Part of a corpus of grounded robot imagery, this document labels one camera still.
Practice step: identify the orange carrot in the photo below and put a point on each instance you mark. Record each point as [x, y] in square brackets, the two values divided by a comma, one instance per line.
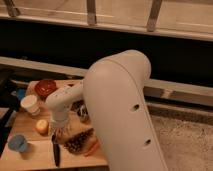
[92, 149]

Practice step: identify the small glass jar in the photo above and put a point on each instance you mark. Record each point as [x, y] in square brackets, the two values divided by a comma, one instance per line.
[82, 113]

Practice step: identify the white cup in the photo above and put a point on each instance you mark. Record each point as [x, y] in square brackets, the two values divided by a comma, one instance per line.
[30, 104]

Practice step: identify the bunch of brown grapes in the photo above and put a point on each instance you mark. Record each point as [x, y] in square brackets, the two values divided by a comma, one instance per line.
[75, 144]

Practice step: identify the blue cup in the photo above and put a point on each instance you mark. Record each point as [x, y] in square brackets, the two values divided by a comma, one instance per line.
[18, 143]

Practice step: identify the yellow apple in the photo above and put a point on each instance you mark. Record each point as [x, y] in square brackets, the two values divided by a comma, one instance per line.
[42, 126]

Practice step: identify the red bowl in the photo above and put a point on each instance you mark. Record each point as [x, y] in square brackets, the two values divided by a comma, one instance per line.
[45, 87]

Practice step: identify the blue object at table edge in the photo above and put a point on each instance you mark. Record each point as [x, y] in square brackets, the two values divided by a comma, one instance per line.
[20, 93]

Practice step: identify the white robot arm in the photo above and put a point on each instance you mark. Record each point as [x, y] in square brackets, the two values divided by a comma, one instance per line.
[112, 90]

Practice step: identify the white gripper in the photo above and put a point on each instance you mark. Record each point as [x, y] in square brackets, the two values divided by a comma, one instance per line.
[59, 128]

